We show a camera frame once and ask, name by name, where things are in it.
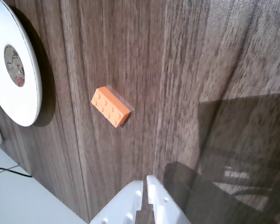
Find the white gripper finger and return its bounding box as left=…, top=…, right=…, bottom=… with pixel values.
left=90, top=180, right=144, bottom=224
left=146, top=175, right=192, bottom=224

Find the orange lego block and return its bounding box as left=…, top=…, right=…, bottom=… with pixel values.
left=91, top=86, right=131, bottom=128

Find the white round plate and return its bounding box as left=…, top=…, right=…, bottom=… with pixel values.
left=0, top=0, right=43, bottom=127

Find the thin black cable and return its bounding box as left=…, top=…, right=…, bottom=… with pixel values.
left=0, top=167, right=33, bottom=178

